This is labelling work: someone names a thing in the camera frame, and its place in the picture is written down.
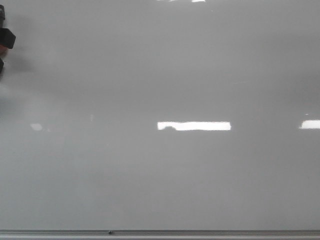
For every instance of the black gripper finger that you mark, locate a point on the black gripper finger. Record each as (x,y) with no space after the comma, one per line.
(7,38)
(1,65)

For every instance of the white glossy whiteboard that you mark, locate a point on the white glossy whiteboard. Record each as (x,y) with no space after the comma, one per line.
(161,115)

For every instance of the red rubber band wrap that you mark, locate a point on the red rubber band wrap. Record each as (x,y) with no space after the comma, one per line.
(3,49)

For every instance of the aluminium whiteboard bottom frame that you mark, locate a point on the aluminium whiteboard bottom frame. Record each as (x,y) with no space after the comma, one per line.
(10,234)

